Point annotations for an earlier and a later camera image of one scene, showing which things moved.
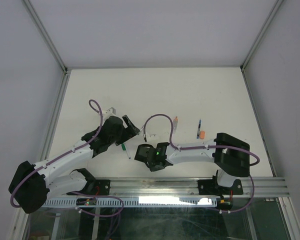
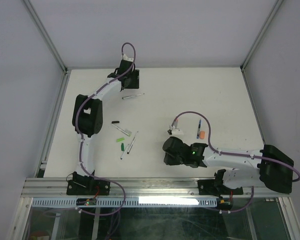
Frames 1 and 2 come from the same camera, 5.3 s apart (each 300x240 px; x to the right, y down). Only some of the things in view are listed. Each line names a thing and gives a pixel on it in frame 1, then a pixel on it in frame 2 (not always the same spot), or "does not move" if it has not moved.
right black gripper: x=153 y=168 -> x=168 y=160
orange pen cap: x=202 y=135 does not move
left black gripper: x=129 y=132 -> x=135 y=84
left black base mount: x=97 y=187 does not move
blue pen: x=199 y=129 does not move
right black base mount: x=211 y=187 does not move
